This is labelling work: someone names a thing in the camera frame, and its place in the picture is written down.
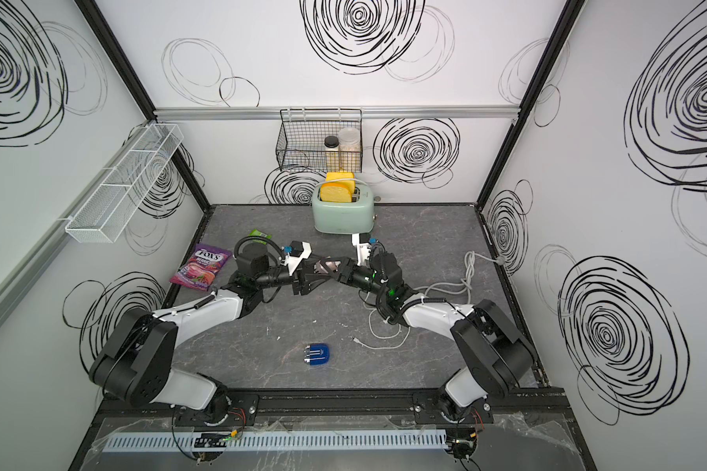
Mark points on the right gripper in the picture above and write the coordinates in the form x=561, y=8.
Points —
x=350, y=270

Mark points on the green candy packet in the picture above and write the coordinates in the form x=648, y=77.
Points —
x=260, y=236

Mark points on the white lid plastic jar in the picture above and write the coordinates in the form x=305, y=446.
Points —
x=350, y=149

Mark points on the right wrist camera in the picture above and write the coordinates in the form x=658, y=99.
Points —
x=363, y=242

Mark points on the purple Fox's candy bag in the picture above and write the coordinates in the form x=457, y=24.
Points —
x=202, y=267

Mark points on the grey slotted cable duct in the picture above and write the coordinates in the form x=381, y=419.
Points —
x=204, y=442

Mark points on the dark lid spice jar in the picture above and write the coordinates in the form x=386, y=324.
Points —
x=332, y=154

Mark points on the white wire wall shelf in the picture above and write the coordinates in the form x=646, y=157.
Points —
x=140, y=180

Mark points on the mint green toaster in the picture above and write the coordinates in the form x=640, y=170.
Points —
x=348, y=218

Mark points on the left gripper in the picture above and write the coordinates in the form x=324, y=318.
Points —
x=304, y=287

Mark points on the black wire basket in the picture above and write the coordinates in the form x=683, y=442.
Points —
x=300, y=142

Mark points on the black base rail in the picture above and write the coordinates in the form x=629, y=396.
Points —
x=422, y=406

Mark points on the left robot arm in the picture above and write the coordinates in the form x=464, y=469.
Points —
x=136, y=362

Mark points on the pink USB charger adapter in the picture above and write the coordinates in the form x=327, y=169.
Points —
x=329, y=266

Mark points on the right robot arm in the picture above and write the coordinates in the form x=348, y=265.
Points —
x=495, y=352

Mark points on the yellow sponge toast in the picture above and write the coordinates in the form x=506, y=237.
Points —
x=339, y=187

